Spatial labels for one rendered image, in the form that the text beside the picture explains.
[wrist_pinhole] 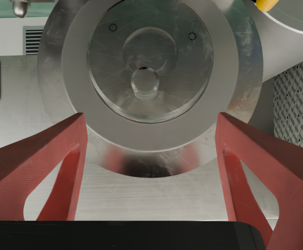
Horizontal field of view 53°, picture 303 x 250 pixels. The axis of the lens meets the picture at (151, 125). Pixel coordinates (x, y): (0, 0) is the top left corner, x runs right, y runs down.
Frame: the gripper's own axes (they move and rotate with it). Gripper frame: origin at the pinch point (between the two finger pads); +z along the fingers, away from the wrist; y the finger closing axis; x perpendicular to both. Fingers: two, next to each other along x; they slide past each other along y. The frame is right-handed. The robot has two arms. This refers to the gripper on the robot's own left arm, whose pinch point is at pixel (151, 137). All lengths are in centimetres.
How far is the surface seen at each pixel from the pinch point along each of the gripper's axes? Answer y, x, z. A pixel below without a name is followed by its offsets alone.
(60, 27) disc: 5.9, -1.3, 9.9
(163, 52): -0.7, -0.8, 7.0
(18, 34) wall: 128, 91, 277
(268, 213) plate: -20.2, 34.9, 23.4
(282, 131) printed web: -17.7, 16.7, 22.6
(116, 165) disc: 2.2, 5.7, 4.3
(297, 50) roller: -11.2, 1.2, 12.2
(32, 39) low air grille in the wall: 114, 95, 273
